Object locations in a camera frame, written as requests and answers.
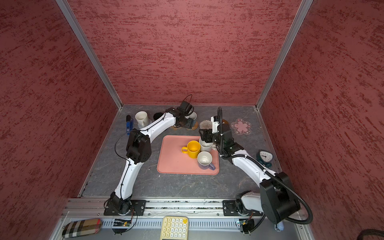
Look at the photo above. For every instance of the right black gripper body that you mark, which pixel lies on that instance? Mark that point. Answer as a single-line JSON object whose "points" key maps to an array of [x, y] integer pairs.
{"points": [[211, 137]]}

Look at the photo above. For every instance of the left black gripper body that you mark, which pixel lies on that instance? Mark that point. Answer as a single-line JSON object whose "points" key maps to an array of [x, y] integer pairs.
{"points": [[182, 123]]}

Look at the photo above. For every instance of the yellow calculator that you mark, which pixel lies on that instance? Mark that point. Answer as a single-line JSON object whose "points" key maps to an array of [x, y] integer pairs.
{"points": [[174, 228]]}

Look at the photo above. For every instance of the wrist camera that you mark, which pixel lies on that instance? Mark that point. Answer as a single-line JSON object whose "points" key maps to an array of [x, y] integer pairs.
{"points": [[217, 126], [186, 106]]}

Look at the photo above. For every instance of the red interior white mug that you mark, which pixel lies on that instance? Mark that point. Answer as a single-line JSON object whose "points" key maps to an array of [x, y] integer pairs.
{"points": [[193, 116]]}

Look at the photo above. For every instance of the plaid glasses case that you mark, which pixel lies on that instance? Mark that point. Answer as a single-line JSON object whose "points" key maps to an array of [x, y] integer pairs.
{"points": [[81, 228]]}

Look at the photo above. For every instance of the black mug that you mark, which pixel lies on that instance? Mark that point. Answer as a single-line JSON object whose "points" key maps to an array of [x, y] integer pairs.
{"points": [[156, 116]]}

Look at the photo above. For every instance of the yellow mug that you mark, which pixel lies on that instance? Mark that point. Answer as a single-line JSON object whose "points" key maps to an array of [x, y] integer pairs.
{"points": [[192, 149]]}

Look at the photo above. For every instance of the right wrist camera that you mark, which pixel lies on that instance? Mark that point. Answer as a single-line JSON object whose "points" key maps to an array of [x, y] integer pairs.
{"points": [[217, 126]]}

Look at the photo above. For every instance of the pink flower coaster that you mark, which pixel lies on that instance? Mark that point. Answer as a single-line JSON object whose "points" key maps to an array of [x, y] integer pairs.
{"points": [[241, 127]]}

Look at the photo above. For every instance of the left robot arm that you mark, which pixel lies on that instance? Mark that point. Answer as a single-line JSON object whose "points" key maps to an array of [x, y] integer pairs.
{"points": [[139, 151]]}

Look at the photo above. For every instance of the cream lace round coaster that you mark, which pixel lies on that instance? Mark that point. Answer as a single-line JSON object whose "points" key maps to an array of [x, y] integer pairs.
{"points": [[206, 124]]}

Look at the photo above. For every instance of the pink plastic tray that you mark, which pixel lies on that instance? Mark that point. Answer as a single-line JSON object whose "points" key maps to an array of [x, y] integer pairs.
{"points": [[173, 161]]}

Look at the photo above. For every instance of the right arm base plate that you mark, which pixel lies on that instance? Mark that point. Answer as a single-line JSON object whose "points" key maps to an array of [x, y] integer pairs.
{"points": [[236, 208]]}

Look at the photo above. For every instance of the blue lighter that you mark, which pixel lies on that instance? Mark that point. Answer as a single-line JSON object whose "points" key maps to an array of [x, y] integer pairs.
{"points": [[129, 124]]}

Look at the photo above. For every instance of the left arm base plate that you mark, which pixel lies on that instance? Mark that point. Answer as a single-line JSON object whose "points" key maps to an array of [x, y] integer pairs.
{"points": [[138, 205]]}

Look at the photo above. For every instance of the small green alarm clock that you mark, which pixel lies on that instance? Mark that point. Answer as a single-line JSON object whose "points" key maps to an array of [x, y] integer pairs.
{"points": [[265, 158]]}

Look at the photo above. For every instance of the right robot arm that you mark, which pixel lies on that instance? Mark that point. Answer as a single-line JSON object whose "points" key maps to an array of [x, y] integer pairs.
{"points": [[275, 198]]}

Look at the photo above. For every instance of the woven tan round coaster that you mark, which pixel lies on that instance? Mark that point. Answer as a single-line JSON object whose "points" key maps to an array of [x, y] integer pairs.
{"points": [[195, 126]]}

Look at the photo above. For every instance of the light blue patterned mug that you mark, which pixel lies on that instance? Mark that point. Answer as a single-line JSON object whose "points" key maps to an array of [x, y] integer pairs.
{"points": [[190, 123]]}

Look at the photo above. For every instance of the white mug purple handle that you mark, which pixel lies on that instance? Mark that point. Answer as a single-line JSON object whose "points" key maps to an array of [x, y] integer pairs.
{"points": [[205, 161]]}

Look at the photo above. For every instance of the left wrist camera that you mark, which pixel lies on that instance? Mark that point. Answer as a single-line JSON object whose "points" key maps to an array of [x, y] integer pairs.
{"points": [[186, 106]]}

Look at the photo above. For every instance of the aluminium front rail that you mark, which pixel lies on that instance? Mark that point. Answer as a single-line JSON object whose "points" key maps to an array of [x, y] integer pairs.
{"points": [[155, 208]]}

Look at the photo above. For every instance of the light blue small device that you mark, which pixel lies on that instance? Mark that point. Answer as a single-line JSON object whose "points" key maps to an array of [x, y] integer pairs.
{"points": [[279, 227]]}

